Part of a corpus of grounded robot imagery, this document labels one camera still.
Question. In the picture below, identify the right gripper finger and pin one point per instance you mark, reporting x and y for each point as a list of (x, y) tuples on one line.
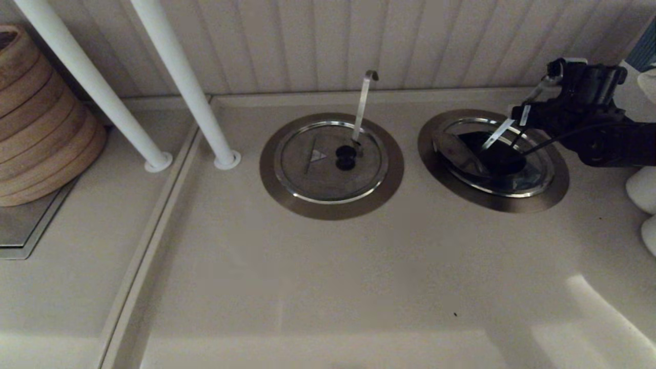
[(521, 115)]

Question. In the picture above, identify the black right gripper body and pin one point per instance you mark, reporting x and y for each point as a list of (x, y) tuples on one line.
[(569, 115)]

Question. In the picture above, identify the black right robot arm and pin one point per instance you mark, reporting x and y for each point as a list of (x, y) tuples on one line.
[(630, 143)]

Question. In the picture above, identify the white box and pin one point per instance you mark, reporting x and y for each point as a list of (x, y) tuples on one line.
[(633, 97)]

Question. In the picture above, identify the white tissue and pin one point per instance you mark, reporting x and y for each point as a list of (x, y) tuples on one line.
[(650, 87)]

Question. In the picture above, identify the blue striped container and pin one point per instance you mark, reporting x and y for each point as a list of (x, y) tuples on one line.
[(647, 51)]

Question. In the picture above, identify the white metal pole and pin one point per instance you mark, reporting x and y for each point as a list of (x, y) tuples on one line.
[(102, 97), (187, 82)]

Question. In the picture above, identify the stacked bamboo steamer baskets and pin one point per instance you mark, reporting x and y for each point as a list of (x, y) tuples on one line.
[(41, 128)]

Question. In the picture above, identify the flat steel counter plate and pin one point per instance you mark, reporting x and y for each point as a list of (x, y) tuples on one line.
[(20, 225)]

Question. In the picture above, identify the right wrist camera unit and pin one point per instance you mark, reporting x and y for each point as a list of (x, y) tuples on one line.
[(592, 79)]

